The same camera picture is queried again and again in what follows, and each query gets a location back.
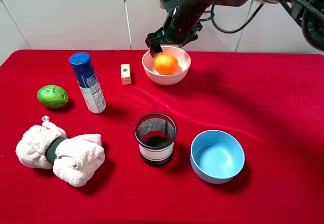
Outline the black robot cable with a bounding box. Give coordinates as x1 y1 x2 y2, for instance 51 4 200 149
202 0 324 34

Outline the pink plastic bowl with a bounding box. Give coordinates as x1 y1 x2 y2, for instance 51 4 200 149
142 46 191 85

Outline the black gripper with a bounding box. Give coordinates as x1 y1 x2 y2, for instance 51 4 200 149
145 0 203 57

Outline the rolled pink towel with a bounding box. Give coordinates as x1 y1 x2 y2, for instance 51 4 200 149
15 116 105 187

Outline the blue capped spray can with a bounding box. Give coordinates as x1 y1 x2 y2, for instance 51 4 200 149
68 52 106 114

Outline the blue plastic bowl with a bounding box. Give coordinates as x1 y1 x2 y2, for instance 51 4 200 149
190 130 245 184

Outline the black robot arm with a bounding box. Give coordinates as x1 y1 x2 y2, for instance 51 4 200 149
145 0 323 57

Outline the orange mandarin fruit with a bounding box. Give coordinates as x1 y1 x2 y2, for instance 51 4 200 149
154 54 178 75

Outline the black mesh pen cup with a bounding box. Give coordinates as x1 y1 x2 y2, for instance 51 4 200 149
134 113 178 167

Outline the small beige orange block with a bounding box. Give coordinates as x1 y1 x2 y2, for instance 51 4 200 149
120 64 132 85

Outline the green lime fruit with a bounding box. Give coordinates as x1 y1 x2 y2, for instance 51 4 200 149
37 85 68 109

